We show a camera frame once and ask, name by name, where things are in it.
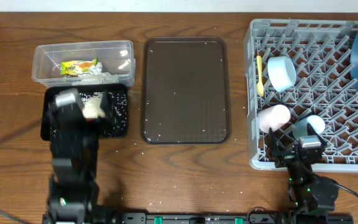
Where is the light blue cup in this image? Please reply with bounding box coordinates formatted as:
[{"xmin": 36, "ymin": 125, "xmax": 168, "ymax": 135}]
[{"xmin": 292, "ymin": 115, "xmax": 326, "ymax": 140}]

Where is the white napkin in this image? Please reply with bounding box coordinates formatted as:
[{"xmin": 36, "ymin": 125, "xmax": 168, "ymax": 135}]
[{"xmin": 72, "ymin": 62, "xmax": 118, "ymax": 86}]

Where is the pink cup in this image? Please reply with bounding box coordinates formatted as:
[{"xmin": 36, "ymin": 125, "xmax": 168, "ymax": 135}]
[{"xmin": 257, "ymin": 105, "xmax": 291, "ymax": 133}]

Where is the green yellow snack wrapper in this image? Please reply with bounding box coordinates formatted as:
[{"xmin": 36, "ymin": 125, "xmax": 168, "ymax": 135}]
[{"xmin": 60, "ymin": 58, "xmax": 97, "ymax": 76}]

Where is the yellow plastic spoon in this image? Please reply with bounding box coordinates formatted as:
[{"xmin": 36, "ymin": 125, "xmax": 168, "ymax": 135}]
[{"xmin": 256, "ymin": 55, "xmax": 264, "ymax": 97}]

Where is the light blue rice bowl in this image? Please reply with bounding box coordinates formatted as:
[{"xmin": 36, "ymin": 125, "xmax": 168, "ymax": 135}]
[{"xmin": 267, "ymin": 56, "xmax": 296, "ymax": 93}]

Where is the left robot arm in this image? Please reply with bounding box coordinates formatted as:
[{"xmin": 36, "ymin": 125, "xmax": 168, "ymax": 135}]
[{"xmin": 42, "ymin": 88, "xmax": 117, "ymax": 223}]

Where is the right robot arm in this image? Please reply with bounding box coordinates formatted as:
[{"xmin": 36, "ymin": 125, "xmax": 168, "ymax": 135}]
[{"xmin": 267, "ymin": 124, "xmax": 339, "ymax": 223}]

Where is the grey dishwasher rack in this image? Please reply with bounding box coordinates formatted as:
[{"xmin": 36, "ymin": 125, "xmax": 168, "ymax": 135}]
[{"xmin": 243, "ymin": 19, "xmax": 358, "ymax": 173}]

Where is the black tray bin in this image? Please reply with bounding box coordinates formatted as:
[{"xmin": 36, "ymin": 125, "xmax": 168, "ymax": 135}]
[{"xmin": 40, "ymin": 83, "xmax": 129, "ymax": 141}]

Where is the white rice pile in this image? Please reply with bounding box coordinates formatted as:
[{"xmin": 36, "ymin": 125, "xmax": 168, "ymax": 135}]
[{"xmin": 50, "ymin": 91, "xmax": 127, "ymax": 138}]

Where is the clear plastic bin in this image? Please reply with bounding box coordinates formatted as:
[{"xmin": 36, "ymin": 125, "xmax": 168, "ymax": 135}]
[{"xmin": 32, "ymin": 40, "xmax": 135, "ymax": 88}]

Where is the dark brown serving tray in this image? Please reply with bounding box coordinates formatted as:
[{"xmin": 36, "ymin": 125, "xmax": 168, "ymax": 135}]
[{"xmin": 140, "ymin": 36, "xmax": 231, "ymax": 144}]

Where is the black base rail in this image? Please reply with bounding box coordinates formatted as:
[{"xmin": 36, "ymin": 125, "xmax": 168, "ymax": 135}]
[{"xmin": 41, "ymin": 211, "xmax": 354, "ymax": 224}]

